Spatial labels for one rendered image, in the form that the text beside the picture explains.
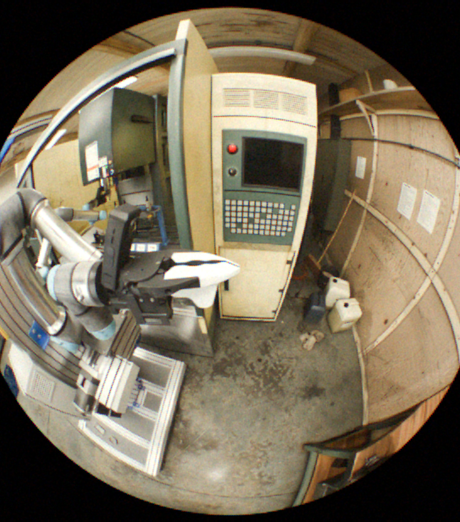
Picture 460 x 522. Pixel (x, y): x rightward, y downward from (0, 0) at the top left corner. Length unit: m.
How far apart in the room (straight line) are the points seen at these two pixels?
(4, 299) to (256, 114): 1.34
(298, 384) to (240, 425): 0.66
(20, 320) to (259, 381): 1.70
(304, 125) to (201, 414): 2.13
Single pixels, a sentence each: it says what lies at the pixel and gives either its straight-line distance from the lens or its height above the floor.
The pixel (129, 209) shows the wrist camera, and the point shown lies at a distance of 0.20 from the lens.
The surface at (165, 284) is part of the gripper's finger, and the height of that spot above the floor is 1.47.
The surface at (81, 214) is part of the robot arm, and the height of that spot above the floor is 1.37.
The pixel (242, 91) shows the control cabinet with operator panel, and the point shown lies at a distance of 1.03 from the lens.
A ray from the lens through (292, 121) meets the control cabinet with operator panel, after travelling 1.01.
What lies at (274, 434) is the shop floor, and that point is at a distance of 1.66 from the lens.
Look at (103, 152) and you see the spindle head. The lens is 1.40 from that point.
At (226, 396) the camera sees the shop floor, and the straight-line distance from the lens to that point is 1.60.
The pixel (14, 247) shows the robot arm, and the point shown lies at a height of 1.55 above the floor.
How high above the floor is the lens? 1.59
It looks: 38 degrees down
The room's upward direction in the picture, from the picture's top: straight up
